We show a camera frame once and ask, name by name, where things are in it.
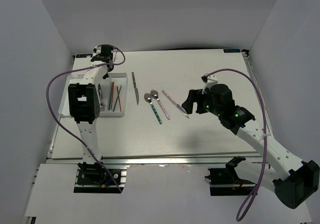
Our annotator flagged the white divided plastic tray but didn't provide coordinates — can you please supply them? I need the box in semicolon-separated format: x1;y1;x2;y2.
58;73;128;118

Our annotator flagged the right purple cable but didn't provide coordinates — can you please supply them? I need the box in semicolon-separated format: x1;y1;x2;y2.
206;68;268;222

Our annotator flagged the teal handled fork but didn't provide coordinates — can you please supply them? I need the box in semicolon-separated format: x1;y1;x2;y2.
100;103;105;112

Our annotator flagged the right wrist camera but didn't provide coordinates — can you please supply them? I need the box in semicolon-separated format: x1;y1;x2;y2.
201;74;219;95

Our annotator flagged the black handled table knife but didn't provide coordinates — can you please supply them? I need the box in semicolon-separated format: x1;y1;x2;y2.
131;72;140;105

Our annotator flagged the right blue table label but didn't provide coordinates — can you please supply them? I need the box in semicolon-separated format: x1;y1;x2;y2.
223;49;241;53

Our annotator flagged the left blue table label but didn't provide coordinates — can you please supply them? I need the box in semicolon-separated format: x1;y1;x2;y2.
75;53;93;58

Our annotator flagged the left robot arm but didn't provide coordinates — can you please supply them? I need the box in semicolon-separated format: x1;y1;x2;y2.
68;45;114;164

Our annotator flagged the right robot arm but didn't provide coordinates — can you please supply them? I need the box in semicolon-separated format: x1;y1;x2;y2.
182;84;320;209

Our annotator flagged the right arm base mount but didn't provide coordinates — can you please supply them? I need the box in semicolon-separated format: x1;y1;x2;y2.
205;156;255;196

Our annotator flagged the teal handled spoon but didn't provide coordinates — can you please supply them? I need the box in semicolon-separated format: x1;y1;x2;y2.
144;93;162;124

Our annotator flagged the pink handled spoon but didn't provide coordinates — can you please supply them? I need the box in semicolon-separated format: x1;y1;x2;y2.
150;90;170;120

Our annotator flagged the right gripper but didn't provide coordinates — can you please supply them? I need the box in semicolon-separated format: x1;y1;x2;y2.
181;89;222;117

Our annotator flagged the teal chopstick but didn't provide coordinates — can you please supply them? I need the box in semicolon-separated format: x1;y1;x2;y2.
112;94;118;112
107;83;113;111

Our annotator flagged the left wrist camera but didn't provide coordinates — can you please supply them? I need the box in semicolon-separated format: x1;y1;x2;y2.
93;45;102;54

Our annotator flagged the blue table label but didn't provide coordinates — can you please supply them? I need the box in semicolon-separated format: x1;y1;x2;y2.
75;53;93;58
223;49;241;53

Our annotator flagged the black handled fork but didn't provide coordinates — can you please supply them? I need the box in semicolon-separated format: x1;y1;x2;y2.
98;84;104;105

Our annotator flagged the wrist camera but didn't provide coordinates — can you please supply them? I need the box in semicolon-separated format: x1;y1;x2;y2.
93;45;102;54
201;74;219;95

